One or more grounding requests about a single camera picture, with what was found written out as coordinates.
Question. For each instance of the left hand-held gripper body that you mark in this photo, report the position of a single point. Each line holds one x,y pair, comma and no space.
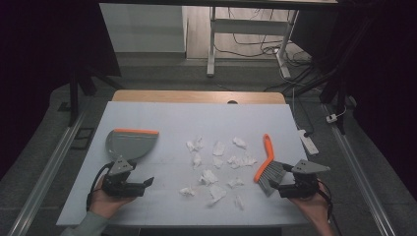
123,188

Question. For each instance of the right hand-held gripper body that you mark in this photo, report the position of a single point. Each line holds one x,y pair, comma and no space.
303,188

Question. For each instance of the grey dustpan with orange edge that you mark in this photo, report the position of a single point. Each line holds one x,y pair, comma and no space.
131,146

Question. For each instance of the orange brush with grey bristles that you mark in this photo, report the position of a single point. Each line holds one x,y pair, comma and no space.
269,154

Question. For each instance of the white paper scraps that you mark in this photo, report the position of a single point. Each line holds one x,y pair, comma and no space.
208,177

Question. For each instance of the person's right hand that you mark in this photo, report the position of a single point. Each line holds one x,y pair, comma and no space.
314,206

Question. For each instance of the person's left hand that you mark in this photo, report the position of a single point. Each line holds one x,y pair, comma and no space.
103,203

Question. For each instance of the white power strip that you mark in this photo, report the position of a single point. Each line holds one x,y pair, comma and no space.
308,142

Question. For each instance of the small white plug adapter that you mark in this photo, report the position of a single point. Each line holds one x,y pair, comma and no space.
331,118

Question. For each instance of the pale blue table mat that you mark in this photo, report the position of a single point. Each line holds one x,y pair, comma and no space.
196,121

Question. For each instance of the black curtain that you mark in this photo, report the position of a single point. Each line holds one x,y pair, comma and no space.
387,82
39,49

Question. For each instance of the white cabinet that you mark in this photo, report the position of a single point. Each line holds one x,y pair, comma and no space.
144,28

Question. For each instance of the aluminium floor rail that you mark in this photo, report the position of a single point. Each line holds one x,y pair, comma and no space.
46,177
360,177

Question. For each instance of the white desk frame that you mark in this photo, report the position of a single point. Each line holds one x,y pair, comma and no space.
249,27

